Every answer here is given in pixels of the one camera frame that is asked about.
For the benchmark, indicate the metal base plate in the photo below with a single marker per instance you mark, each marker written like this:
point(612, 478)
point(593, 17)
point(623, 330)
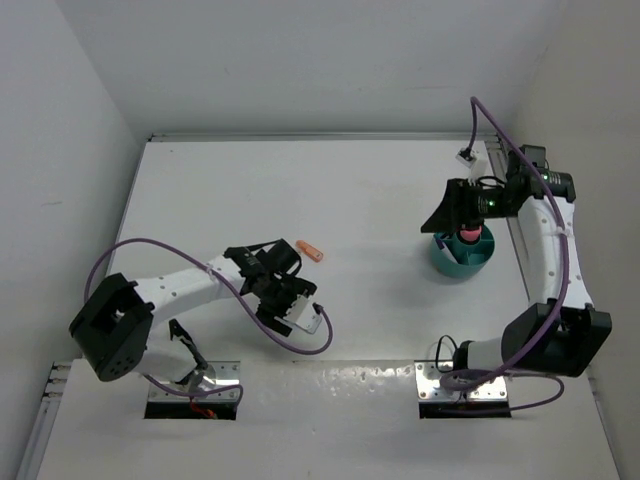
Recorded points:
point(429, 390)
point(219, 383)

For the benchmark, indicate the pink highlighter marker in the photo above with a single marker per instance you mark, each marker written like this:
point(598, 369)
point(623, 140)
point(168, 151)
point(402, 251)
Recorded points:
point(471, 235)

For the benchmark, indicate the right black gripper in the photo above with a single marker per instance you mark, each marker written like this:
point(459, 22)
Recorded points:
point(454, 212)

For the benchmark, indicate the teal round divided organizer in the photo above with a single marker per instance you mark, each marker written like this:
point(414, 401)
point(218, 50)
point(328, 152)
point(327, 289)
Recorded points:
point(475, 255)

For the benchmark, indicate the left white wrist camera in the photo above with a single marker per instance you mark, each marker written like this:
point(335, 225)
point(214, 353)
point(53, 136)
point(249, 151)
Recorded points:
point(302, 315)

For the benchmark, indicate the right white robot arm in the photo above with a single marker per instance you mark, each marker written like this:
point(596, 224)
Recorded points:
point(561, 331)

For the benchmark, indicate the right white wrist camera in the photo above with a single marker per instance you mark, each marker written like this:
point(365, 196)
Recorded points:
point(475, 163)

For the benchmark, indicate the purple capped white marker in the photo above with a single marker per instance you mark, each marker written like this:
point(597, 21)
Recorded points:
point(440, 243)

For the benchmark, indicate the green capped white marker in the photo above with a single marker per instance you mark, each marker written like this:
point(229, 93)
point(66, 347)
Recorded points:
point(453, 255)

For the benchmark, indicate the orange highlighter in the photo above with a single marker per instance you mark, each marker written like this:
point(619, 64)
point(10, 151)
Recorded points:
point(309, 250)

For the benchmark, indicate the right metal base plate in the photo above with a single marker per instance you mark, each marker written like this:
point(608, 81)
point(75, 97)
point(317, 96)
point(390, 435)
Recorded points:
point(429, 390)

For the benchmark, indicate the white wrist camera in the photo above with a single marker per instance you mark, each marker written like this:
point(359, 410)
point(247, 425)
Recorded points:
point(302, 315)
point(475, 163)

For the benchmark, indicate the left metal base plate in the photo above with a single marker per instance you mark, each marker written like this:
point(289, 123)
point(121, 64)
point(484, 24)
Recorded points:
point(219, 383)

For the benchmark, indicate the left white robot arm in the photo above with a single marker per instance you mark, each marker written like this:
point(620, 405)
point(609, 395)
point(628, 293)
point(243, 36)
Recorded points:
point(131, 325)

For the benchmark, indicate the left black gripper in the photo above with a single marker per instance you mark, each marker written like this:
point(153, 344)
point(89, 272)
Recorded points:
point(266, 314)

